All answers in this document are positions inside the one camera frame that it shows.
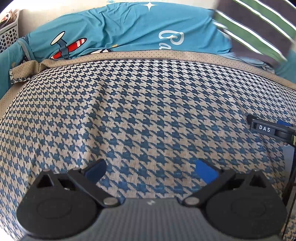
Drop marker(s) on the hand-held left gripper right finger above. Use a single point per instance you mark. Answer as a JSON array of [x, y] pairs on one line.
[[205, 172]]

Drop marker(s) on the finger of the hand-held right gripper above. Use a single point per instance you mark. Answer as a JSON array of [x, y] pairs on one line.
[[284, 123], [263, 128]]

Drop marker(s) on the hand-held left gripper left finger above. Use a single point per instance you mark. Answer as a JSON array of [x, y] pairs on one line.
[[96, 170]]

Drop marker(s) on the green grey striped t-shirt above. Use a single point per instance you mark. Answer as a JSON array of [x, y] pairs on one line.
[[254, 30]]

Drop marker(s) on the blue red patch bumper cover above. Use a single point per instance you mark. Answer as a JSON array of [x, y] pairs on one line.
[[249, 59]]

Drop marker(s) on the houndstooth bed mat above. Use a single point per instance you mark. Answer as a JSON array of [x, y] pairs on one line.
[[148, 104]]

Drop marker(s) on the teal triangle print bumper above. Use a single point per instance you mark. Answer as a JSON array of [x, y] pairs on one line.
[[9, 62]]

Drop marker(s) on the white perforated laundry basket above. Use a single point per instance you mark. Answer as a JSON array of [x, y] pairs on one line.
[[8, 38]]

